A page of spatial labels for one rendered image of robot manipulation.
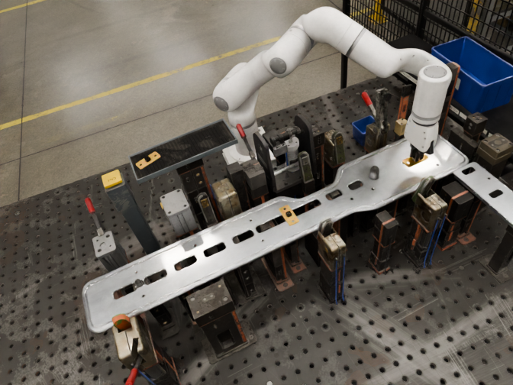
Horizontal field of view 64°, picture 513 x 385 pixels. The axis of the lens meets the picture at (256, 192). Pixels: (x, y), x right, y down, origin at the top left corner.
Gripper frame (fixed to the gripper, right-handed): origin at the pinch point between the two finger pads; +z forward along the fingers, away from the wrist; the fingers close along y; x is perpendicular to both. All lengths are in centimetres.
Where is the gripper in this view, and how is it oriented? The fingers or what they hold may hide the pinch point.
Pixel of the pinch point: (417, 153)
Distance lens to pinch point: 148.2
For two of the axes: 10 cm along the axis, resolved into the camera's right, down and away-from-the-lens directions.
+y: 4.3, 6.5, -6.3
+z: 1.3, 6.5, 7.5
